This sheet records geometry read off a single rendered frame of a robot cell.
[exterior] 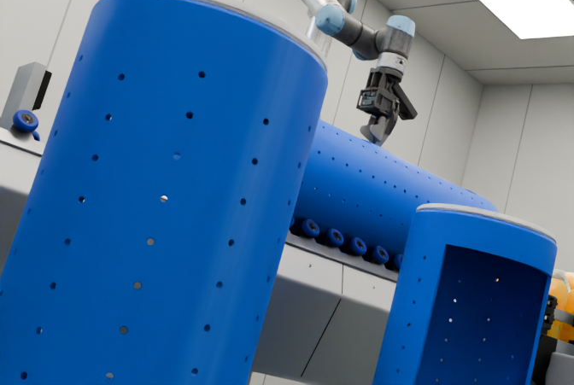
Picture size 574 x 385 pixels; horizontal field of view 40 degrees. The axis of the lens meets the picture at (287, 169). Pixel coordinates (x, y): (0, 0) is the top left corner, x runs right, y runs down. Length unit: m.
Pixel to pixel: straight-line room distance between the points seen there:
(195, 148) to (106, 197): 0.10
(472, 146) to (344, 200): 5.76
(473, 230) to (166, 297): 0.83
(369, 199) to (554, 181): 5.25
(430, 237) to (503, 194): 5.70
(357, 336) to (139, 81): 1.21
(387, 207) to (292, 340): 0.38
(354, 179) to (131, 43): 1.07
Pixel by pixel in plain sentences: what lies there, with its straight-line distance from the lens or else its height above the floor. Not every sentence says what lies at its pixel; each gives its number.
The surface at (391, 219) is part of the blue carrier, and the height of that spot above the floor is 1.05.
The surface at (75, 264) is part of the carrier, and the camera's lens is 0.77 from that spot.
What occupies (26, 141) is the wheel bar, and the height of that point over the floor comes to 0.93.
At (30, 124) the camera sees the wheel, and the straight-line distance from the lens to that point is 1.47.
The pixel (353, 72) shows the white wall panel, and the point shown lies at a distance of 6.20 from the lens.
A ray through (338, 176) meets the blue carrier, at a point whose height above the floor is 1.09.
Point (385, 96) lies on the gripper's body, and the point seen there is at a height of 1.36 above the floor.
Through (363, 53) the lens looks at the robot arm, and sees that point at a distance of 2.17.
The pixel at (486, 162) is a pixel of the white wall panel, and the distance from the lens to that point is 7.40.
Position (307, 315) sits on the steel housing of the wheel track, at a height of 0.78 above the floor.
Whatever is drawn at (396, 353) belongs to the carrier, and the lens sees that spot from 1.51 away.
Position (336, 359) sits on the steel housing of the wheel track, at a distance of 1.89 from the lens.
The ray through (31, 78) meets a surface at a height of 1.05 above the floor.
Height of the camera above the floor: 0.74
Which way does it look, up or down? 11 degrees up
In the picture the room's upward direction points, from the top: 15 degrees clockwise
